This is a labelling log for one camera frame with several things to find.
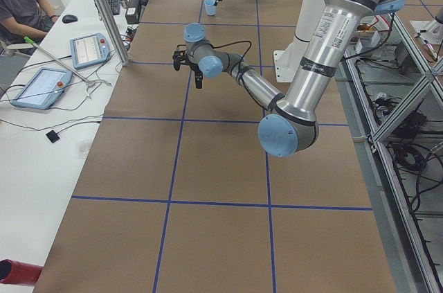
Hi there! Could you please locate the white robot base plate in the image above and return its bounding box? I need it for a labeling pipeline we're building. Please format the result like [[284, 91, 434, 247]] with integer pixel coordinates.
[[273, 37, 309, 83]]

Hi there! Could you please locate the black computer mouse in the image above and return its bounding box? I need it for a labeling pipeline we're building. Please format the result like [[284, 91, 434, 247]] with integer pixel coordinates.
[[62, 14, 78, 24]]

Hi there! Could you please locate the light blue paper cup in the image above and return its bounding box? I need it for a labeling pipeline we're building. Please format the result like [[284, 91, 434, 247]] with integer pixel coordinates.
[[204, 0, 217, 16]]

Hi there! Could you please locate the black power adapter box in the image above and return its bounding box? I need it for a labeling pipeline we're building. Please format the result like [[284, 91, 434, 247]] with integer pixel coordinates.
[[125, 0, 141, 25]]

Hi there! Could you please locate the far blue teach pendant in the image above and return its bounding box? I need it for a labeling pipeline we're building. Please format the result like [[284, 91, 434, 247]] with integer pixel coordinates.
[[70, 33, 111, 69]]

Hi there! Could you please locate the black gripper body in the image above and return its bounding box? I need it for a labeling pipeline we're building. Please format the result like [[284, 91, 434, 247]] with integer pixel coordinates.
[[172, 45, 201, 73]]

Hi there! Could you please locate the aluminium frame post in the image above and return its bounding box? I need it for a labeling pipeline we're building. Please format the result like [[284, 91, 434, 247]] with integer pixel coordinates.
[[94, 0, 129, 66]]

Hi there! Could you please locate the small black square pad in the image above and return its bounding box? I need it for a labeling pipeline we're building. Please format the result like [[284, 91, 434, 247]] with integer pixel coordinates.
[[46, 130, 60, 143]]

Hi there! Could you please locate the blue teach pendant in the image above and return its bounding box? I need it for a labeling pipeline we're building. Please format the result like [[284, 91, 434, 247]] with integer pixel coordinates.
[[70, 33, 111, 69], [11, 67, 73, 110]]

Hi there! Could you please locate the red cylinder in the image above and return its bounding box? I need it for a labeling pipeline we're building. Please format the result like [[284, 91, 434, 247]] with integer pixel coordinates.
[[1, 259, 43, 286]]

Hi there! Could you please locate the near blue teach pendant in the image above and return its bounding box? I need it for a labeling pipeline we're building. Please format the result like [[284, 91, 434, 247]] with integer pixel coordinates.
[[11, 67, 73, 110]]

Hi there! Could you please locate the seated person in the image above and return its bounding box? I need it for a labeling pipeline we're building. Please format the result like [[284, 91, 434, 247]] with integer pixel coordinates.
[[1, 0, 59, 44]]

